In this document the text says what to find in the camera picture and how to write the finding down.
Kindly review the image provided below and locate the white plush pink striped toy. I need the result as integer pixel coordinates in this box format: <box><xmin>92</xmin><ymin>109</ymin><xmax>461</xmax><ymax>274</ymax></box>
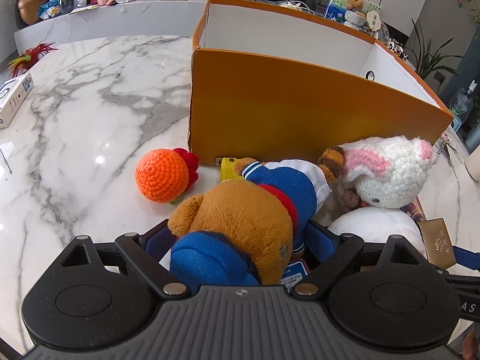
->
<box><xmin>328</xmin><ymin>206</ymin><xmax>427</xmax><ymax>258</ymax></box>

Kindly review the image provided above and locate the orange crochet ball toy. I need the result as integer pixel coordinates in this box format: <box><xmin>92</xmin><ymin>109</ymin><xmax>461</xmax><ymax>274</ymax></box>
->
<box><xmin>134</xmin><ymin>148</ymin><xmax>199</xmax><ymax>203</ymax></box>

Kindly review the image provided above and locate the brown teddy bear blue outfit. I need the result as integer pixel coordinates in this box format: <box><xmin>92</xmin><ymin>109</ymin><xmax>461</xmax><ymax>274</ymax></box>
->
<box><xmin>168</xmin><ymin>158</ymin><xmax>331</xmax><ymax>292</ymax></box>

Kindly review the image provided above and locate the white pink crochet bunny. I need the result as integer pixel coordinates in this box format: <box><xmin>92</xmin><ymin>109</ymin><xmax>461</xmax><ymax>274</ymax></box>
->
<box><xmin>337</xmin><ymin>136</ymin><xmax>437</xmax><ymax>211</ymax></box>

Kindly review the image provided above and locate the striped brown plush tail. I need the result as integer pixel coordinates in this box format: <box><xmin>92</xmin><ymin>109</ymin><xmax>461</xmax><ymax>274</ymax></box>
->
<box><xmin>316</xmin><ymin>146</ymin><xmax>345</xmax><ymax>185</ymax></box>

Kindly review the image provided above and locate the dark printed card box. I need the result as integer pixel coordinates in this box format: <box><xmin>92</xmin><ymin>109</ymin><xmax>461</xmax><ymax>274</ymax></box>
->
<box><xmin>401</xmin><ymin>197</ymin><xmax>426</xmax><ymax>223</ymax></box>

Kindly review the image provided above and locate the gold brown tag card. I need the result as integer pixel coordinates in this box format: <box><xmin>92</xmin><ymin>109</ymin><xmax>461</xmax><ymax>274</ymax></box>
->
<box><xmin>418</xmin><ymin>218</ymin><xmax>456</xmax><ymax>270</ymax></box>

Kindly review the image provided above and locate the yellow tape measure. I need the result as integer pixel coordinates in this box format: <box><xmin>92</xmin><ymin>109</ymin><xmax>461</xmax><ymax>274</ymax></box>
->
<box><xmin>216</xmin><ymin>157</ymin><xmax>242</xmax><ymax>182</ymax></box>

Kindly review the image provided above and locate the thin metal pin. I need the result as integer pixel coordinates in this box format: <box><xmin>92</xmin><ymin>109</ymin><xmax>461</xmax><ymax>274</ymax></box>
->
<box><xmin>0</xmin><ymin>149</ymin><xmax>13</xmax><ymax>174</ymax></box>

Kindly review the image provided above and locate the large orange cardboard box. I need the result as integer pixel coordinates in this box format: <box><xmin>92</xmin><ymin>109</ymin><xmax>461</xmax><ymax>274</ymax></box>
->
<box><xmin>188</xmin><ymin>0</ymin><xmax>452</xmax><ymax>165</ymax></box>

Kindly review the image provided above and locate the white product box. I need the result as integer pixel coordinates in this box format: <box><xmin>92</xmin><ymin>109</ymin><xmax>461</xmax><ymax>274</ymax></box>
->
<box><xmin>0</xmin><ymin>72</ymin><xmax>34</xmax><ymax>129</ymax></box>

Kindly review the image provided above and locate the green potted plant right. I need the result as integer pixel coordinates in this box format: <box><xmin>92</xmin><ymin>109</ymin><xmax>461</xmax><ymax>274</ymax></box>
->
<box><xmin>406</xmin><ymin>19</ymin><xmax>464</xmax><ymax>80</ymax></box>

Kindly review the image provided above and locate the red feather duster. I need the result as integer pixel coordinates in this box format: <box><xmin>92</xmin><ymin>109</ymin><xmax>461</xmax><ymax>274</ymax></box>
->
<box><xmin>7</xmin><ymin>42</ymin><xmax>56</xmax><ymax>78</ymax></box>

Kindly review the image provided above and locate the small teddy bear in cup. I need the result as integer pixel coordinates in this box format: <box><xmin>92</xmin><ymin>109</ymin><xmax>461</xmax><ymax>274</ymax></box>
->
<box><xmin>344</xmin><ymin>0</ymin><xmax>367</xmax><ymax>29</ymax></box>

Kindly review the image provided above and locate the gold brown vase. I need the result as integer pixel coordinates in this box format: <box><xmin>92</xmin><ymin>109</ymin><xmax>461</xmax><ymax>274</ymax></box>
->
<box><xmin>18</xmin><ymin>0</ymin><xmax>48</xmax><ymax>25</ymax></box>

